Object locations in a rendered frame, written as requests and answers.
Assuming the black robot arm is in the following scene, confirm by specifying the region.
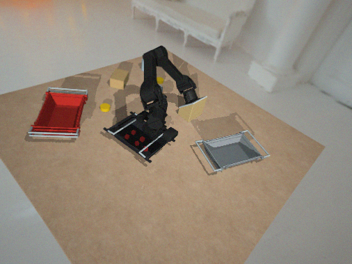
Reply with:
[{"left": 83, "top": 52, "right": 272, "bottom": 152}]
[{"left": 140, "top": 45, "right": 200, "bottom": 137}]

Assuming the red plastic tray with grey wire bars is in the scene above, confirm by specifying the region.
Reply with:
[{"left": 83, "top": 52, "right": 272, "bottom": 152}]
[{"left": 28, "top": 87, "right": 88, "bottom": 135}]

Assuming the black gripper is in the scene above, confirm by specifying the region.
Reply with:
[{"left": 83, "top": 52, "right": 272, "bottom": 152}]
[{"left": 136, "top": 111, "right": 178, "bottom": 142}]

